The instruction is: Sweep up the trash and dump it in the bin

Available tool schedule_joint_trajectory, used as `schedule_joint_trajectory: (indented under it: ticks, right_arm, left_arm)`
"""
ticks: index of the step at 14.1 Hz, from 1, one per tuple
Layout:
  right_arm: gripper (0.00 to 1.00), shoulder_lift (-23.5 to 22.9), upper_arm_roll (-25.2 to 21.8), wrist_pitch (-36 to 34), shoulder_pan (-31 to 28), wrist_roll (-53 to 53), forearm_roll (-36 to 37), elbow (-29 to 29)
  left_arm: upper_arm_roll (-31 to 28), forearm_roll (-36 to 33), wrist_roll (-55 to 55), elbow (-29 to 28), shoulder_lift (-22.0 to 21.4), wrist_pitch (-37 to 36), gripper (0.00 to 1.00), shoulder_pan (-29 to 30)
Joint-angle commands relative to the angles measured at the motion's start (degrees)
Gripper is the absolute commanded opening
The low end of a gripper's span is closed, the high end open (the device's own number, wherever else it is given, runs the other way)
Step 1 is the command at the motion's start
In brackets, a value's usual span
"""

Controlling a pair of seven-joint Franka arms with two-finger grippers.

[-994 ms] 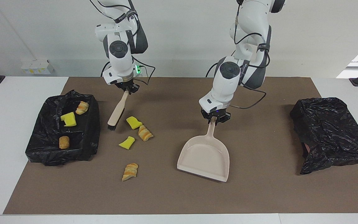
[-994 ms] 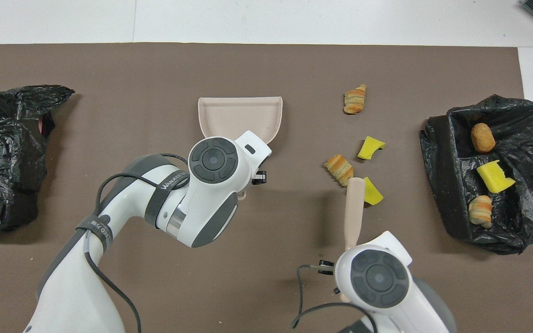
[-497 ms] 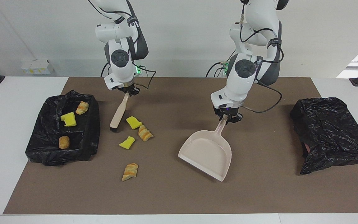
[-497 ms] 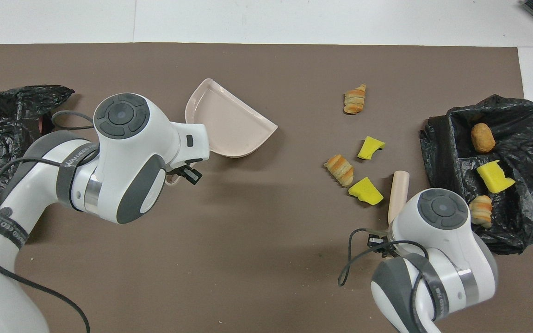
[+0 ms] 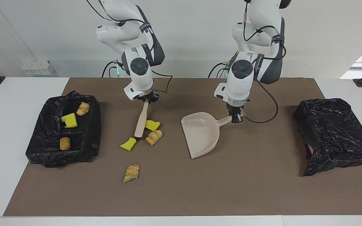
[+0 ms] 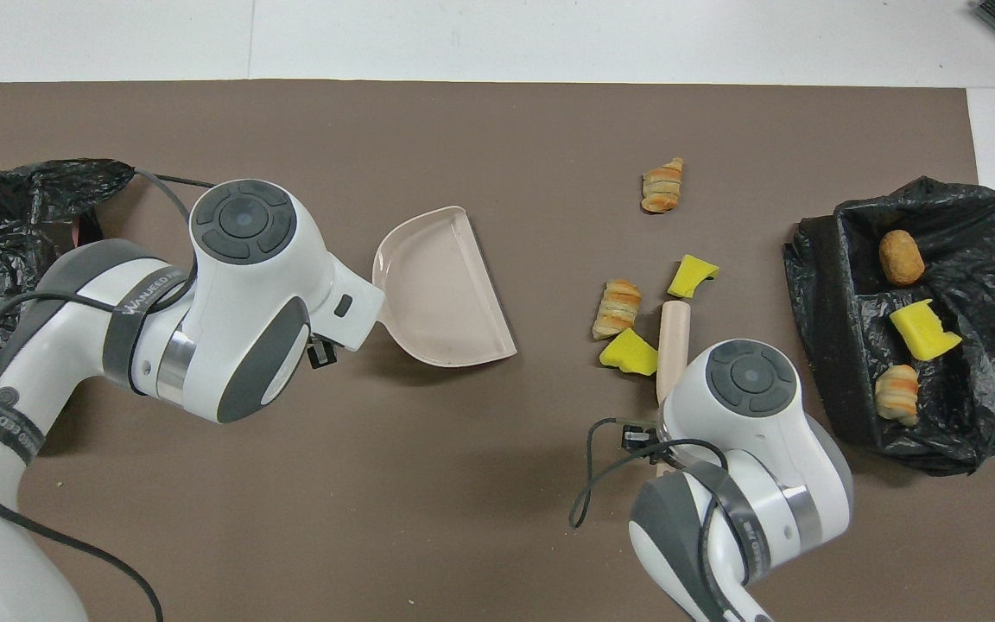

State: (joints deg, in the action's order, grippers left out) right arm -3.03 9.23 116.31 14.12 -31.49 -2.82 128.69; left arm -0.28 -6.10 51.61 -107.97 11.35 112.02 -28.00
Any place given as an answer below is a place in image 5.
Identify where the beige hand brush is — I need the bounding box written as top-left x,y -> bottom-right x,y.
133,100 -> 150,141

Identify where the yellow sponge piece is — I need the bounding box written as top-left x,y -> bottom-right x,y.
120,137 -> 137,152
61,113 -> 78,128
145,120 -> 161,131

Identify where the beige plastic dustpan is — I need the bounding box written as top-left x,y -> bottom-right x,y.
181,112 -> 233,159

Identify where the striped croissant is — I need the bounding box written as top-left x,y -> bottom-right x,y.
145,130 -> 163,147
123,164 -> 140,183

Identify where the pale flaky pastry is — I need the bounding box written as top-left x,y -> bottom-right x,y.
76,102 -> 91,116

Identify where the brown bread roll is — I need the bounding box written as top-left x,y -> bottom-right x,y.
59,137 -> 71,151

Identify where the black bag-lined trash bin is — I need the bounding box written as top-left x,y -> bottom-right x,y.
25,90 -> 102,168
293,98 -> 362,177

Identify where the brown table mat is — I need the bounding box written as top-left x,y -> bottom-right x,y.
3,78 -> 362,217

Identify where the white power strip box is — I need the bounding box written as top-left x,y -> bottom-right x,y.
21,60 -> 56,76

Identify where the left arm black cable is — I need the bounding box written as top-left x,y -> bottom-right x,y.
239,0 -> 287,124

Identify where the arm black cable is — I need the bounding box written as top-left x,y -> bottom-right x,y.
239,0 -> 287,124
85,0 -> 173,94

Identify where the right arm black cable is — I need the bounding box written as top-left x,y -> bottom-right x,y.
85,0 -> 173,94

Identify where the black base cable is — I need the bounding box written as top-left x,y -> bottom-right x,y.
102,61 -> 119,78
208,62 -> 230,78

